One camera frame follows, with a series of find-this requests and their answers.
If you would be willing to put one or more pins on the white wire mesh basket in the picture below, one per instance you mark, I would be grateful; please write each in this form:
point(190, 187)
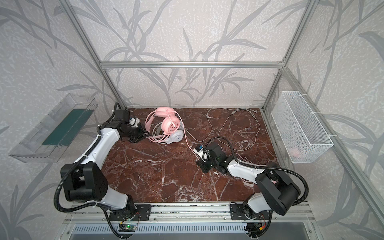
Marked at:
point(299, 127)

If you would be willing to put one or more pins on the green circuit board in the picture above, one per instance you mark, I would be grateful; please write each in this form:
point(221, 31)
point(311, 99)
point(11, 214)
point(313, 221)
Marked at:
point(127, 227)

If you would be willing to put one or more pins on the aluminium front rail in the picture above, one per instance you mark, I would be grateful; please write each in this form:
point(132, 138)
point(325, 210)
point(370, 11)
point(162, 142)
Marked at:
point(189, 212)

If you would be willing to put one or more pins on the clear plastic wall bin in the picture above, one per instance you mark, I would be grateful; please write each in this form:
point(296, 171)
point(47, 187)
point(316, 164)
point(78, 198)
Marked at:
point(48, 141)

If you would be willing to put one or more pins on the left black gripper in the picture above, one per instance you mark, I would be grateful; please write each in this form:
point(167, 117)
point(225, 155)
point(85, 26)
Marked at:
point(137, 132)

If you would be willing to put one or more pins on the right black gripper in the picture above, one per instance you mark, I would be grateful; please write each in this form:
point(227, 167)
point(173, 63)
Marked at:
point(204, 162)

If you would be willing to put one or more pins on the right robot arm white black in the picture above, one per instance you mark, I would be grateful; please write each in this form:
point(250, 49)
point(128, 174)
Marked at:
point(279, 188)

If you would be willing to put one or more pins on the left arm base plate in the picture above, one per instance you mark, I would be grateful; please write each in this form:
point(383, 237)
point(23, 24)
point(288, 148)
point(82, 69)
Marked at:
point(140, 212)

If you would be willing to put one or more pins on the pink headphones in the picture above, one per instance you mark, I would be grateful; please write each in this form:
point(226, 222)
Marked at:
point(170, 123)

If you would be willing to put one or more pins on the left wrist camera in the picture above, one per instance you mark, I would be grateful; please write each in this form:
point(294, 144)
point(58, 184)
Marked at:
point(134, 122)

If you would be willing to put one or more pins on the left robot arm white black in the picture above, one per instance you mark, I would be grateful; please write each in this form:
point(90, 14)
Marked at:
point(83, 183)

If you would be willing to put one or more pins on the right wiring connector board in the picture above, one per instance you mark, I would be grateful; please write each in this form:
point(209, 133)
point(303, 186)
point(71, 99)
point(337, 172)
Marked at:
point(256, 230)

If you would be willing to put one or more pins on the white headphones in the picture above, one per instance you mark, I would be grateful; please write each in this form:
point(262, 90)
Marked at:
point(175, 137)

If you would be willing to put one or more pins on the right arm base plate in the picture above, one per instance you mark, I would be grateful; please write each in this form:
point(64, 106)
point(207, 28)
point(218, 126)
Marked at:
point(239, 212)

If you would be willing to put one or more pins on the pink item in basket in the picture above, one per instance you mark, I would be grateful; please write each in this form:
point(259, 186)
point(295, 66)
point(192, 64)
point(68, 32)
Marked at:
point(295, 153)

